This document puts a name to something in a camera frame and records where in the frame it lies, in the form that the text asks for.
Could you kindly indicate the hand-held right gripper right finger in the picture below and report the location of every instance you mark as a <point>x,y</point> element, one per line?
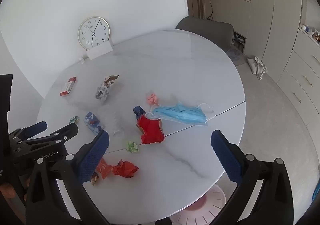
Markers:
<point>225,157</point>

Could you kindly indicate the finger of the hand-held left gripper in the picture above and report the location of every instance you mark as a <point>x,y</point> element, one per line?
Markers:
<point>37,127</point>
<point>65,133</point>

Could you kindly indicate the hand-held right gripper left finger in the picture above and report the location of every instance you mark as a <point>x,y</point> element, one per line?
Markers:
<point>95,155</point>

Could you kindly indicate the white and pink bin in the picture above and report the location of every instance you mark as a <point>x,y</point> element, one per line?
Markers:
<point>200,205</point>

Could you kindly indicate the torn red cardboard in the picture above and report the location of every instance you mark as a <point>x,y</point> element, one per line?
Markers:
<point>150,130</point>

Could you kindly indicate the blue face mask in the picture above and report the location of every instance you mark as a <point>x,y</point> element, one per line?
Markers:
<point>180,115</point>

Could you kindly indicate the person's left hand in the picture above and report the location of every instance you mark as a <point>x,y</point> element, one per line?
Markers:
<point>7,190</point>

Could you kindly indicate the orange snack wrapper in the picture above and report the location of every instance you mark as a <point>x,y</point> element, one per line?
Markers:
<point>103,168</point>

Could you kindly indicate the small crumpled teal paper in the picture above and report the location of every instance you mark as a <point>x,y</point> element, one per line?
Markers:
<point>74,119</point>

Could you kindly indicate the blue patterned carton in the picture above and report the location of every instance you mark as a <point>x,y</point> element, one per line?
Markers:
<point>93,122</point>

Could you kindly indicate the crumpled red paper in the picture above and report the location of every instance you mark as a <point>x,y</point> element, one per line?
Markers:
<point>125,168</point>

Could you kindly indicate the clear plastic wrap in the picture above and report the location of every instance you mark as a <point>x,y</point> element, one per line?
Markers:
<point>117,127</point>

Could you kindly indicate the crumpled green paper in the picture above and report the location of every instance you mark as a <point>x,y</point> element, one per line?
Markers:
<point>132,146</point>

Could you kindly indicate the red and white box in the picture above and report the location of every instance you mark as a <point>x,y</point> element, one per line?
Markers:
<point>68,86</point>

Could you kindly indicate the crumpled dark blue dotted wrapper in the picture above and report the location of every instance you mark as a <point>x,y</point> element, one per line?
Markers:
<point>138,112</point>

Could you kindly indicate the crumpled pink paper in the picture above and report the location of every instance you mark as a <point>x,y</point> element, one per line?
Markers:
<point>152,98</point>

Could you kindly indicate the white folded card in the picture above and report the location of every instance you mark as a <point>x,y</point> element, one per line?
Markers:
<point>100,51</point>

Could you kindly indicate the white tote bag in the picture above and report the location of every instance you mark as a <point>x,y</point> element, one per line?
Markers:
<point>257,66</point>

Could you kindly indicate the blue object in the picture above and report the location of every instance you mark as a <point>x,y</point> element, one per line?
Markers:
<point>316,192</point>

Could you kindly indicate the patterned floor mat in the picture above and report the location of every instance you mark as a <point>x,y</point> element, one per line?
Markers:
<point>236,56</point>

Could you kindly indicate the beige drawer cabinet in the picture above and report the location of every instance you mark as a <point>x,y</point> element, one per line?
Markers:
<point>302,70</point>

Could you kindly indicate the grey chair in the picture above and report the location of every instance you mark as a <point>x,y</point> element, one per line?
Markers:
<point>205,30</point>

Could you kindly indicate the tall beige wardrobe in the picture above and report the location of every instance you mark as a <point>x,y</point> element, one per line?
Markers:
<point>262,15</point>

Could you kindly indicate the round white wall clock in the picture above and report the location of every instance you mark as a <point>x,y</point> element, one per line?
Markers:
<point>93,32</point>

